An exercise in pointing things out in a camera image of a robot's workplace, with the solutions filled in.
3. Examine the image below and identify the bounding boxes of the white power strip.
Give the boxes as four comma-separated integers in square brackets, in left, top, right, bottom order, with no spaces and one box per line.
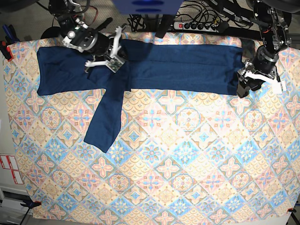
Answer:
[173,22,217,32]

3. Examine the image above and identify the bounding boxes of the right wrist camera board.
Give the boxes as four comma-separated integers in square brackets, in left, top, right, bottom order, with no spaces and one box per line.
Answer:
[106,59,125,73]

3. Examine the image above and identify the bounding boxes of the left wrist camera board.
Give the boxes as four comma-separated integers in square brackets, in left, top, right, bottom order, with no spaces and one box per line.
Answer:
[272,81,286,94]

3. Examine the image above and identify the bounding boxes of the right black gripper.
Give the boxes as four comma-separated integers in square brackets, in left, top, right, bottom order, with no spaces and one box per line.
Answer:
[61,24,123,73]

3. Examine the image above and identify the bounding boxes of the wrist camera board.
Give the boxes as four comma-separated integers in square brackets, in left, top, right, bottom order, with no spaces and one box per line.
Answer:
[272,81,286,94]
[106,59,125,73]

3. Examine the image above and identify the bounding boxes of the white red labels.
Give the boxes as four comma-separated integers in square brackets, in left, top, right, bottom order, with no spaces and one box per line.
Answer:
[0,154,23,185]

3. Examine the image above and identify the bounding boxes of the blue long-sleeve T-shirt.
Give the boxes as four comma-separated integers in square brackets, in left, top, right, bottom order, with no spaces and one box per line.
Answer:
[37,39,243,152]

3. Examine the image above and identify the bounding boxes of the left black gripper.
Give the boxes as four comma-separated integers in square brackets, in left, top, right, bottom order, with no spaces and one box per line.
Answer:
[237,46,281,98]

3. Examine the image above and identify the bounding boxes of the blue handled clamp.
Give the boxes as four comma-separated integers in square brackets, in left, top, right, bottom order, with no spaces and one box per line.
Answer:
[2,24,20,44]

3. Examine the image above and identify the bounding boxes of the black orange clamp lower-left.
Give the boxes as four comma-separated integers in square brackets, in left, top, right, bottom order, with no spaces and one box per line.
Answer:
[20,200,41,209]

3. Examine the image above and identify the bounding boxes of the blue box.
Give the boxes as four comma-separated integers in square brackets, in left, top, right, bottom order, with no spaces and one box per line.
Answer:
[112,0,184,15]

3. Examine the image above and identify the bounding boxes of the black stand post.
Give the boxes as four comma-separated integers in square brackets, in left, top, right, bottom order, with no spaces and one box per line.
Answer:
[155,15,175,38]

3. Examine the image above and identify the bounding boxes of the black orange clamp lower-right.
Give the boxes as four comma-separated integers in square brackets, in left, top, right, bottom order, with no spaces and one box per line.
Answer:
[288,208,297,213]

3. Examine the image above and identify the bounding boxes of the patterned tablecloth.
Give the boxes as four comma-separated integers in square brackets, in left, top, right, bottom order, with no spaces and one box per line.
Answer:
[3,38,300,225]

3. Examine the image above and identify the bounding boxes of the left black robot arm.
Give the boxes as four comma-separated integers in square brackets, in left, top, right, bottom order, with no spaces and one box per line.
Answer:
[237,0,291,98]

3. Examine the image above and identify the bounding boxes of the black cable bundle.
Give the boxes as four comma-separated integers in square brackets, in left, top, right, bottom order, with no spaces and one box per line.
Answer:
[127,14,162,32]

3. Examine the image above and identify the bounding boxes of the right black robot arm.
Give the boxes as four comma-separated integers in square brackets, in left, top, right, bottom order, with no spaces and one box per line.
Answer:
[48,0,127,73]

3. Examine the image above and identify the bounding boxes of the black red table clamp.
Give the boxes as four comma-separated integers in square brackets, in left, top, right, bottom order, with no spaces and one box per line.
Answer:
[0,41,14,62]

